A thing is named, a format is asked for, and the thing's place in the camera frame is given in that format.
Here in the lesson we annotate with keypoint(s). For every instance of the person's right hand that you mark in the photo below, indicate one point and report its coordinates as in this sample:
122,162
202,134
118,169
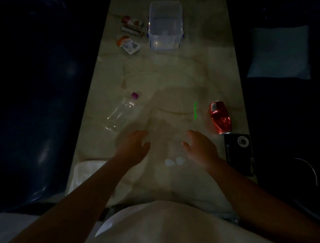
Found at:
203,151

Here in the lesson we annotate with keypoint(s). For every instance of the person's left hand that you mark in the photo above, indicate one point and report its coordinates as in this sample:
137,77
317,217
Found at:
131,151

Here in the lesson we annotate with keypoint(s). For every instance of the person's left thumb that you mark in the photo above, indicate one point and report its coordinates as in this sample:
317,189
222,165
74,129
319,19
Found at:
146,149

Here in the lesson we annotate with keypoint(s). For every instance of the person's right thumb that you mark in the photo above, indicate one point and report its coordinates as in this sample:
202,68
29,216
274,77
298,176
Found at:
187,147

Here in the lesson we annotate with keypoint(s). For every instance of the person's left forearm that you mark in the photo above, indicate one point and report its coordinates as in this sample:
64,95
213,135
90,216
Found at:
77,202

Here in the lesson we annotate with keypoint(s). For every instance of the person's right forearm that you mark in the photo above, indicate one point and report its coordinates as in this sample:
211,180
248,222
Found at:
257,202

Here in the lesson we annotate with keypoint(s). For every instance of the clear bottle with purple cap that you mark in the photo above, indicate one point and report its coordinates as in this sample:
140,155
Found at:
121,112

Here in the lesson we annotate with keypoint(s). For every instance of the crushed red drink can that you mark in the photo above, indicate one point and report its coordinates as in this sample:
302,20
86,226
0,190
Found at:
220,117

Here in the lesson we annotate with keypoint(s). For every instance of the black booklet with white circle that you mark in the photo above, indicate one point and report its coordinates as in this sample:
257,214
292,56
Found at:
238,154

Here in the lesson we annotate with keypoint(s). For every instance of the white cloth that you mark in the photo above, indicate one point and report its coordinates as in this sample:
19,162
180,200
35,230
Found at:
83,172

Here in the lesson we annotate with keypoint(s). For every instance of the person's white shirt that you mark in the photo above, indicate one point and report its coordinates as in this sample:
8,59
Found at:
170,222

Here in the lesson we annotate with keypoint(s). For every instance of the orange and white packet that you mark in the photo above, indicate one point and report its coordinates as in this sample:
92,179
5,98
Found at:
128,44

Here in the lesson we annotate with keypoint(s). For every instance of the dark blue sofa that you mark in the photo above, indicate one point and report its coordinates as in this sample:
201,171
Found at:
42,105

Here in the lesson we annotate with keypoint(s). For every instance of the brown snack bar wrapper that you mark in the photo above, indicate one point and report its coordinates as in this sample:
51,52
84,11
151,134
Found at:
132,31

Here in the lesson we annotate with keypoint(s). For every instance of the clear plastic storage container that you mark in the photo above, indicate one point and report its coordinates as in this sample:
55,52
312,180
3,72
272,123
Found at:
165,26

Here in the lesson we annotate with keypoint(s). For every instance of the red snack packet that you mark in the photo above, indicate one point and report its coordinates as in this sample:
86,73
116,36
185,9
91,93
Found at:
132,21

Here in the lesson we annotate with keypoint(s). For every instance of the white pillow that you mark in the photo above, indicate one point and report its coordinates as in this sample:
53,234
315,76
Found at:
279,52

